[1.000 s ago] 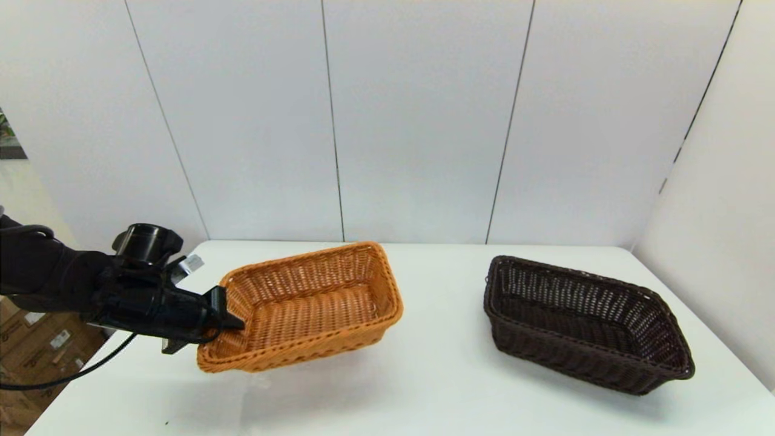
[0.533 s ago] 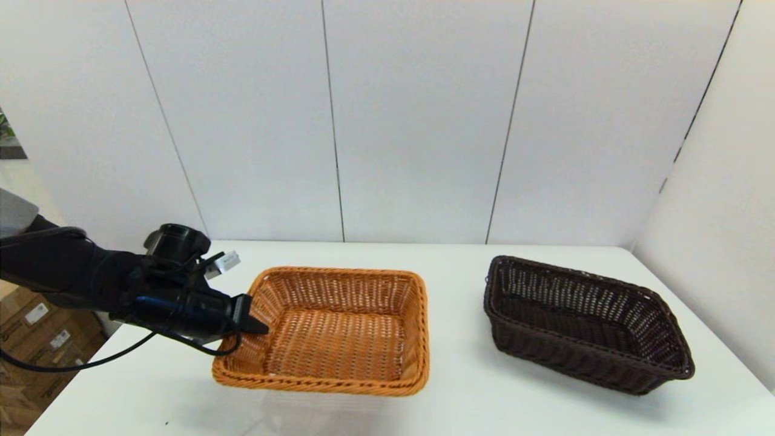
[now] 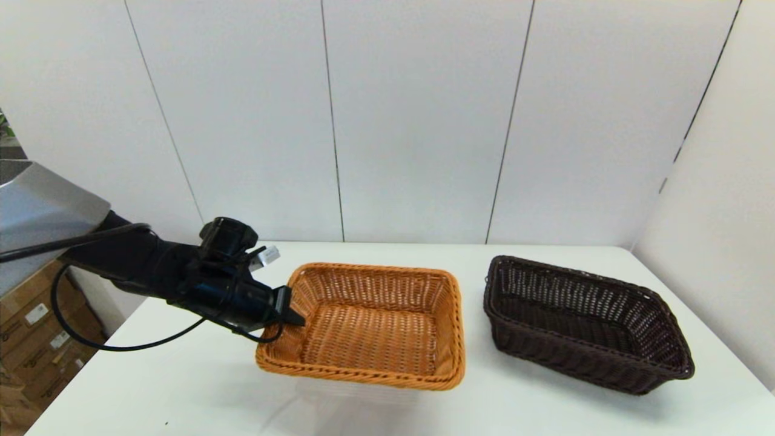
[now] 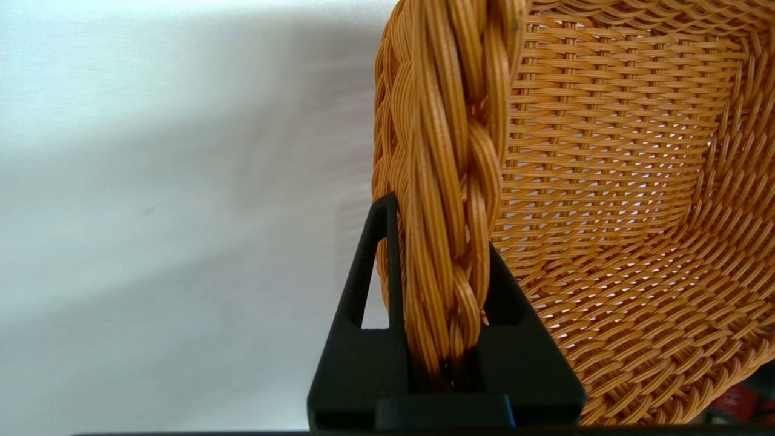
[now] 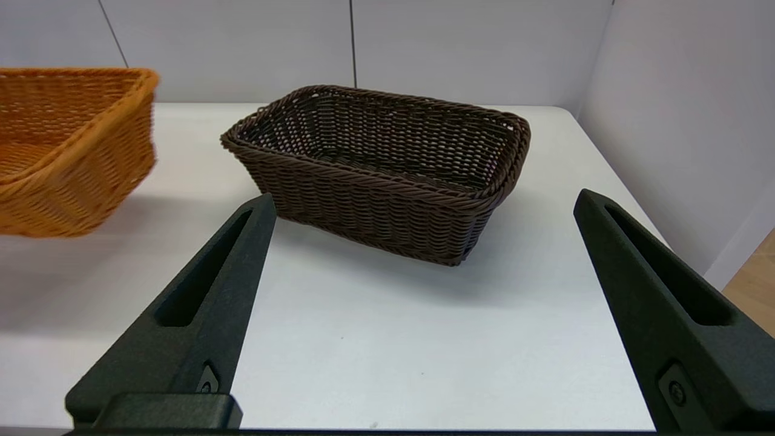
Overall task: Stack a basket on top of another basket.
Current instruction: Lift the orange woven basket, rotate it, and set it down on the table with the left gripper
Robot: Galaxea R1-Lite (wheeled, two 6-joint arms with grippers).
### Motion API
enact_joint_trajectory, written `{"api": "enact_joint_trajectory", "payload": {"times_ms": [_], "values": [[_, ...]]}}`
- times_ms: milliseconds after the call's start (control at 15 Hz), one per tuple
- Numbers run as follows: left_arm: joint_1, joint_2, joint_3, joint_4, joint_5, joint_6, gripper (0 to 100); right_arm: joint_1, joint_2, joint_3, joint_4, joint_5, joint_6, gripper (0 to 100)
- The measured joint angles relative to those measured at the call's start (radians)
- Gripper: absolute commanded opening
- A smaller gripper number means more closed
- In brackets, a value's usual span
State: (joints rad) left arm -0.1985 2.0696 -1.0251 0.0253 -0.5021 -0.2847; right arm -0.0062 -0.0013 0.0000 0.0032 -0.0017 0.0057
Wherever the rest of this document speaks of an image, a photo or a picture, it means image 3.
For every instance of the dark framed plant picture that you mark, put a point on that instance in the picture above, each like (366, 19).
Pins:
(6, 142)

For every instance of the orange wicker basket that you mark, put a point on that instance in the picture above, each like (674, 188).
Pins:
(369, 339)

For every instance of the grey robot torso panel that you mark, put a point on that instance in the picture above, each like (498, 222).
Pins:
(36, 206)

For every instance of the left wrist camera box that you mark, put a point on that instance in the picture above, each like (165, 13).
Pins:
(266, 257)

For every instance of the dark brown wicker basket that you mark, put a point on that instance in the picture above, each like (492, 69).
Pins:
(575, 357)

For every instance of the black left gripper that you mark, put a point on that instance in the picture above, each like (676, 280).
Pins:
(236, 300)

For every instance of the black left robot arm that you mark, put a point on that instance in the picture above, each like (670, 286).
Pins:
(139, 266)

